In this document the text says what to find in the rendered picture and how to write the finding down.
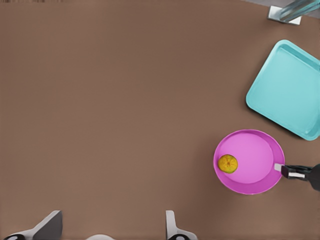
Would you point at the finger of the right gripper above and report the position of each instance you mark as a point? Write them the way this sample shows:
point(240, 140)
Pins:
point(287, 168)
point(296, 175)

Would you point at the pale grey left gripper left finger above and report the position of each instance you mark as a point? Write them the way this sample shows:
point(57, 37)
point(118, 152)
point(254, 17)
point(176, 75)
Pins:
point(49, 226)

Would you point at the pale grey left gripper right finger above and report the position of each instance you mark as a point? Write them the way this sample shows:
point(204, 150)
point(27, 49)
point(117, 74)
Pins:
point(170, 225)

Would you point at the pink round plate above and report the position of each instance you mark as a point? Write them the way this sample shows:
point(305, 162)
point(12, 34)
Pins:
point(250, 155)

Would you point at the small orange fruit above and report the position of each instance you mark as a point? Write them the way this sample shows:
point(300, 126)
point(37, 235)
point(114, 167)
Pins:
point(227, 163)

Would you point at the teal rectangular tray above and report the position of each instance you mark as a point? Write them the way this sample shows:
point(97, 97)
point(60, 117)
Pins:
point(285, 87)

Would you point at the silver frame post with foot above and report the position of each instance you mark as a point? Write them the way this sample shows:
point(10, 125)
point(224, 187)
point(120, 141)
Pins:
point(282, 15)

